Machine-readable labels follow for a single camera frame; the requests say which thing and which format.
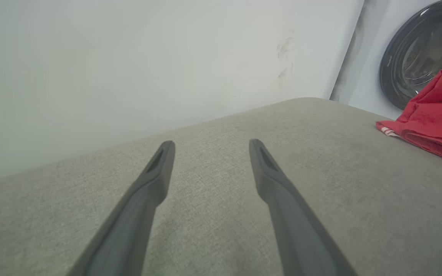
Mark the red shirt with white sleeves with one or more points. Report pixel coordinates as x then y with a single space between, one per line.
436 115

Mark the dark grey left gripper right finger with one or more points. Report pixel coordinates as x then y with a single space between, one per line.
294 222

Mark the dark round washing machine door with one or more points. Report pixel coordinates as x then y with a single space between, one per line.
391 76

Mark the white washing machine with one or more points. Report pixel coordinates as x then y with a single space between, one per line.
366 76

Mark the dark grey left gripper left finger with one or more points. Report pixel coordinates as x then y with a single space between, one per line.
136 214

